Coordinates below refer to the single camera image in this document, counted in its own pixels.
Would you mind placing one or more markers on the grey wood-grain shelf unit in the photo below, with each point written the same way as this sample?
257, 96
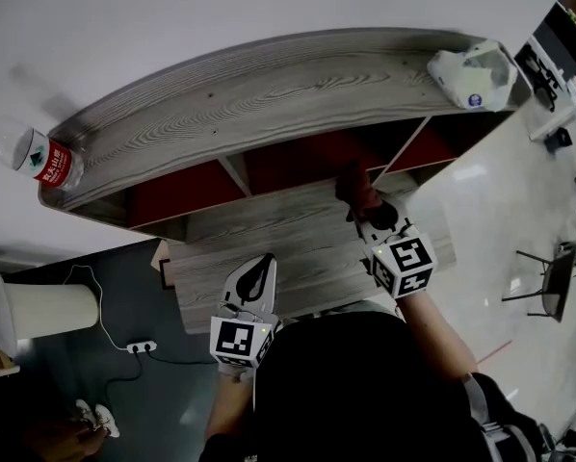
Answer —
249, 104

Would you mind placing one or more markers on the grey wood-grain tabletop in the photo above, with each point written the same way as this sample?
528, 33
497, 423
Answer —
307, 277

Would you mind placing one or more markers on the black metal-legged chair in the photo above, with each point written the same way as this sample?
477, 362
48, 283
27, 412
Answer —
557, 282

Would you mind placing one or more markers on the small black box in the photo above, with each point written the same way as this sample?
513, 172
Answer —
557, 139

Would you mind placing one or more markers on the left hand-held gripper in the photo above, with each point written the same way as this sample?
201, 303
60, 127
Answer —
235, 340

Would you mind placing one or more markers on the small wooden stand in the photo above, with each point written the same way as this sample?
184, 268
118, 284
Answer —
6, 366

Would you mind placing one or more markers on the person's right forearm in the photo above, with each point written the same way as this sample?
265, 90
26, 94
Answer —
442, 340

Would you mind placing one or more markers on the dark red cloth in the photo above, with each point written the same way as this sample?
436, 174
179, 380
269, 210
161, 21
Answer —
358, 188

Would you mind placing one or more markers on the clear red-label water bottle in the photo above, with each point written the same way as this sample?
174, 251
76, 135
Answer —
42, 161

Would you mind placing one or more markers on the white plastic bag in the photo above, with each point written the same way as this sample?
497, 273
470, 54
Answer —
461, 77

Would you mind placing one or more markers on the person's left hand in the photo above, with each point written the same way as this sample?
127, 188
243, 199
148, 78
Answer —
235, 374

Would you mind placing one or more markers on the person's left forearm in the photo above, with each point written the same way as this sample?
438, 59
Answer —
227, 412

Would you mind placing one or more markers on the white power strip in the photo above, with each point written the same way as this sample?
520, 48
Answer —
141, 346

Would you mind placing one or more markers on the white ribbed pedestal table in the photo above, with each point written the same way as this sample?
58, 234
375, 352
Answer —
52, 311

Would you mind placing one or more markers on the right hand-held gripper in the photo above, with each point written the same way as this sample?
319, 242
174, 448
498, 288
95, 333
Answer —
406, 263

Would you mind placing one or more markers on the person's black top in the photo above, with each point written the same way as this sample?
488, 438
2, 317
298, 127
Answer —
346, 397

